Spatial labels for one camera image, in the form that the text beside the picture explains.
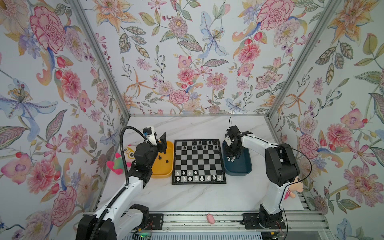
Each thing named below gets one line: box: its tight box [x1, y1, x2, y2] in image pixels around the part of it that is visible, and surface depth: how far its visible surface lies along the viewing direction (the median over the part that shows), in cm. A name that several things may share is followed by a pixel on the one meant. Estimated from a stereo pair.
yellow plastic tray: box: [151, 140, 175, 179], surface depth 97 cm
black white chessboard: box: [171, 139, 227, 185], surface depth 95 cm
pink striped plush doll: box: [284, 176, 304, 200], surface depth 80 cm
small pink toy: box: [207, 213, 215, 224], surface depth 76 cm
